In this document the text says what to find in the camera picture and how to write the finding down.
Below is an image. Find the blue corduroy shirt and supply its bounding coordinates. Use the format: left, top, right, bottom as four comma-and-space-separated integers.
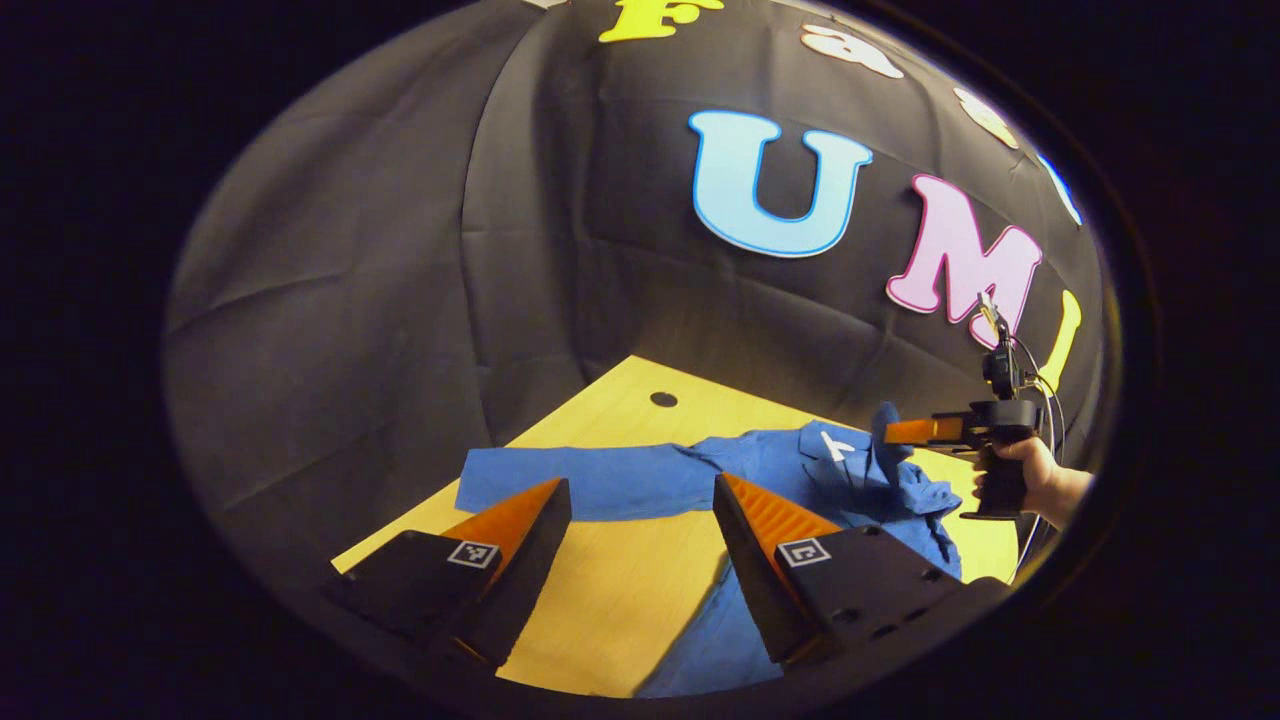
454, 403, 964, 700

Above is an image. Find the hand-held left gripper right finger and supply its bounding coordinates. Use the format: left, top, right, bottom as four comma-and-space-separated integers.
711, 472, 1007, 667

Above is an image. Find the black backdrop cloth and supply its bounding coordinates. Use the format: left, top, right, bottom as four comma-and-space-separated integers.
163, 0, 1113, 563

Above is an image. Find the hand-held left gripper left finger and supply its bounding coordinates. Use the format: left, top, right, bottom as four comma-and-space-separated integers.
319, 476, 575, 670

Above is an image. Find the thin gripper cable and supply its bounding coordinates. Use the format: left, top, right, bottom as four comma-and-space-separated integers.
1006, 334, 1069, 583

